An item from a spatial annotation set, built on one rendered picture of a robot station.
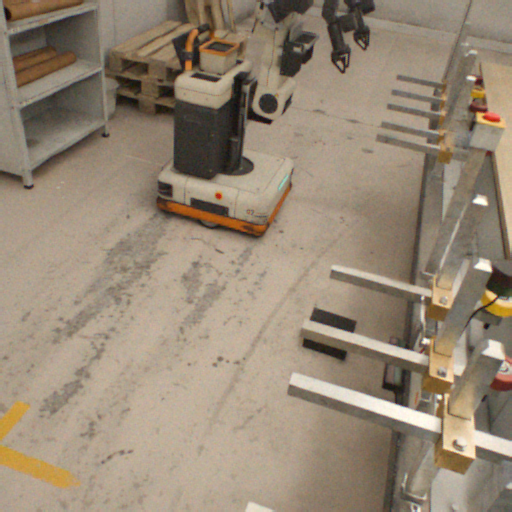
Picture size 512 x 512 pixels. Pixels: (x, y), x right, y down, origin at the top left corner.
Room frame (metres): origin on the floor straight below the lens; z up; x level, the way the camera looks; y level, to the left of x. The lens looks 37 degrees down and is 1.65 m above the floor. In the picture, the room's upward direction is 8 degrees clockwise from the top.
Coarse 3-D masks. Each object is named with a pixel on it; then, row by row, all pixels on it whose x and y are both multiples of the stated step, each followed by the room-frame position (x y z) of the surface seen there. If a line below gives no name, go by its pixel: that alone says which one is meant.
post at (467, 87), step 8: (464, 80) 2.05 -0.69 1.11; (472, 80) 2.02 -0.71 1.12; (464, 88) 2.02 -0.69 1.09; (472, 88) 2.02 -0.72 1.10; (464, 96) 2.02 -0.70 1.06; (456, 104) 2.05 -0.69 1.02; (464, 104) 2.02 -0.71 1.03; (456, 112) 2.02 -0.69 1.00; (456, 120) 2.02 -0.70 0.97; (448, 128) 2.04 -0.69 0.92; (456, 128) 2.02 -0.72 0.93; (448, 136) 2.02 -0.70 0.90; (448, 144) 2.02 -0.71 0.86; (440, 168) 2.02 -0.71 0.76
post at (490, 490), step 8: (504, 464) 0.35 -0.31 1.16; (496, 472) 0.35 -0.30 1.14; (504, 472) 0.34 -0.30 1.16; (488, 480) 0.35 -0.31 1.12; (496, 480) 0.34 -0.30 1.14; (504, 480) 0.33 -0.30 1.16; (488, 488) 0.34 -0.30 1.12; (496, 488) 0.33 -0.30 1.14; (504, 488) 0.32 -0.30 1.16; (480, 496) 0.35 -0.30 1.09; (488, 496) 0.33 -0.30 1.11; (496, 496) 0.32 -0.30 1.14; (504, 496) 0.32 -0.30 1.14; (472, 504) 0.35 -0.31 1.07; (480, 504) 0.34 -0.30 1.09; (488, 504) 0.32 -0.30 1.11; (496, 504) 0.32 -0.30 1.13; (504, 504) 0.32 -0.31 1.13
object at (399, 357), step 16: (304, 320) 0.86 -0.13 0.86; (304, 336) 0.83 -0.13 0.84; (320, 336) 0.82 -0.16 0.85; (336, 336) 0.82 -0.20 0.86; (352, 336) 0.83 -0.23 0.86; (352, 352) 0.81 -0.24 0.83; (368, 352) 0.80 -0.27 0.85; (384, 352) 0.79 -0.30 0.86; (400, 352) 0.80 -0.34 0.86; (416, 352) 0.81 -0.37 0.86; (416, 368) 0.78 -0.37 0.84
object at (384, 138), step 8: (376, 136) 2.05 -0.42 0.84; (384, 136) 2.04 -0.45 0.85; (392, 136) 2.05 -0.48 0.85; (392, 144) 2.03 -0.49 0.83; (400, 144) 2.03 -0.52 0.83; (408, 144) 2.02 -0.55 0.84; (416, 144) 2.01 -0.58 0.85; (424, 144) 2.02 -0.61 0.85; (432, 152) 2.00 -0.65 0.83; (456, 152) 1.98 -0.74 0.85; (464, 152) 1.99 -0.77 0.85; (464, 160) 1.97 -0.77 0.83
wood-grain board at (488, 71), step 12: (480, 72) 3.13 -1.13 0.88; (492, 72) 3.11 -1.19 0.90; (504, 72) 3.14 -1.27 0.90; (492, 84) 2.86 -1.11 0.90; (504, 84) 2.89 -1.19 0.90; (492, 96) 2.64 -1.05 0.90; (504, 96) 2.67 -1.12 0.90; (492, 108) 2.45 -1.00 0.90; (504, 108) 2.47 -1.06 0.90; (504, 132) 2.15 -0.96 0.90; (504, 144) 2.01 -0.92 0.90; (492, 156) 1.93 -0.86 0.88; (504, 156) 1.89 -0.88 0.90; (504, 168) 1.77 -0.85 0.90; (504, 180) 1.67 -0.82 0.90; (504, 192) 1.57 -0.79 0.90; (504, 204) 1.49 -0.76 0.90; (504, 216) 1.41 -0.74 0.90; (504, 228) 1.36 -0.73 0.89; (504, 240) 1.31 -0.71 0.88
